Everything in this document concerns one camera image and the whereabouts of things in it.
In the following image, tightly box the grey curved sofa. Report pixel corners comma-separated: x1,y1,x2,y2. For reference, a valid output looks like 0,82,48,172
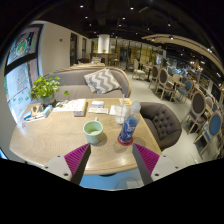
46,66,133,102

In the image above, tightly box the blue white small box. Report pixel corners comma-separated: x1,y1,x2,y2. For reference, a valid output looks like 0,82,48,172
23,105,54,123

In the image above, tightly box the green potted plant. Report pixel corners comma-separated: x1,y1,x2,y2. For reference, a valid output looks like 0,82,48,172
29,73,70,107

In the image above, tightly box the group of dining chairs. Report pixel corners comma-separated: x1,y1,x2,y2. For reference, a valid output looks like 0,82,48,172
131,58,224,158

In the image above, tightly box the pale green mug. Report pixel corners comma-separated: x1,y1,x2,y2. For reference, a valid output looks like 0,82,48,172
82,117,105,146

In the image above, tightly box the clear blue-labelled water bottle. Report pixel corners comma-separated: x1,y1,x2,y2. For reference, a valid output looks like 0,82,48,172
118,100,142,144

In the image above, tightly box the small blue white packet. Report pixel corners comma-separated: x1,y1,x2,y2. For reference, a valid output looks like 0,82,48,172
90,100,105,108

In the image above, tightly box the group of ceiling lights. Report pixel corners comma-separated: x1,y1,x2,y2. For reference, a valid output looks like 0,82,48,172
78,3,221,78

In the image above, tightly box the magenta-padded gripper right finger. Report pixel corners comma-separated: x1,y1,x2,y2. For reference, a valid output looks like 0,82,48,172
131,143,184,186

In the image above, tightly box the colourful window poster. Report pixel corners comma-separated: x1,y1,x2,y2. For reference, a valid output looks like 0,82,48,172
7,27,41,66

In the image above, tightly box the grey white chevron cushion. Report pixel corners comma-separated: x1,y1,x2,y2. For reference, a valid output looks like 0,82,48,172
83,68,123,95

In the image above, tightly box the small yellow card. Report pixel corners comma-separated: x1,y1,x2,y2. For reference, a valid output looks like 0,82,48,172
118,98,133,106

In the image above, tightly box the flat round red coaster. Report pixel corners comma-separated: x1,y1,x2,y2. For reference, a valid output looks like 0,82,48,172
117,134,134,147

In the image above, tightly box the white round column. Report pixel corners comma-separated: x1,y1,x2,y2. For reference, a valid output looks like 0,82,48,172
97,33,111,54

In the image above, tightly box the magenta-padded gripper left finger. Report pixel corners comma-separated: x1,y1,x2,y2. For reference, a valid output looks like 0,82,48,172
42,143,92,186

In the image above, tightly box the white paper napkin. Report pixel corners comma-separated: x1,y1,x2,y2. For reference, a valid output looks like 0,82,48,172
109,104,118,117

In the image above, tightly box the dark grey tufted armchair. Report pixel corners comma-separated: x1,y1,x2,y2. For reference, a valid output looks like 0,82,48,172
139,101,183,152

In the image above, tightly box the white printed leaflet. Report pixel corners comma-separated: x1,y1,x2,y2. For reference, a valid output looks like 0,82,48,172
87,106,110,115

